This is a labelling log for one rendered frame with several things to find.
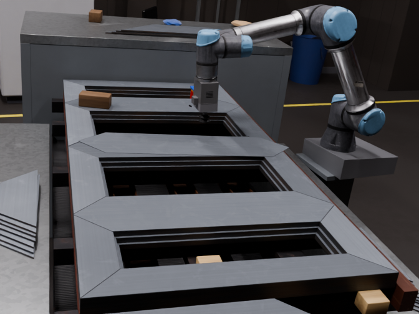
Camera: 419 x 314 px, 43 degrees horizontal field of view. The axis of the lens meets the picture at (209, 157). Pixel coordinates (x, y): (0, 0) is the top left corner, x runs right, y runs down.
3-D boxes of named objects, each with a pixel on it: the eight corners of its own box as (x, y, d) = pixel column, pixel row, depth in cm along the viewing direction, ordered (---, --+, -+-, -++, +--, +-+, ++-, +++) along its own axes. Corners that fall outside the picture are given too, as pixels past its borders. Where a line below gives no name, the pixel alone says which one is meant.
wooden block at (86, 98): (78, 106, 212) (78, 94, 210) (81, 101, 218) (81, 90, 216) (108, 109, 213) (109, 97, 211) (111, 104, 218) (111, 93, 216)
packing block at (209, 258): (199, 281, 130) (201, 267, 129) (194, 269, 135) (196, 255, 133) (222, 279, 132) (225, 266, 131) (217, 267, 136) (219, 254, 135)
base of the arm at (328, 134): (342, 141, 241) (346, 119, 238) (362, 152, 227) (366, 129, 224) (313, 141, 235) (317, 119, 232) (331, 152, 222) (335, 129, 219)
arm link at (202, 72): (199, 66, 178) (192, 60, 185) (199, 80, 180) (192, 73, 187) (221, 66, 180) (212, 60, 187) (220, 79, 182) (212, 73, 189)
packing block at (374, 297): (364, 317, 124) (368, 303, 123) (353, 303, 129) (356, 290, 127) (386, 314, 126) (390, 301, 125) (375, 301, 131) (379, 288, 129)
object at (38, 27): (20, 43, 235) (20, 33, 234) (25, 18, 288) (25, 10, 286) (292, 55, 272) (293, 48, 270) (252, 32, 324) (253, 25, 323)
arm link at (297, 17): (318, -1, 210) (202, 25, 196) (334, 2, 200) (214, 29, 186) (320, 28, 214) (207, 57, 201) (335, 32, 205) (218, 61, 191)
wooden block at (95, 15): (100, 23, 277) (100, 13, 275) (88, 22, 276) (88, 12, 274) (102, 19, 286) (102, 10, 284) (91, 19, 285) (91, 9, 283)
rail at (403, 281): (398, 312, 129) (404, 291, 127) (215, 100, 271) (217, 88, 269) (412, 310, 130) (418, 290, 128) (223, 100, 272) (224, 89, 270)
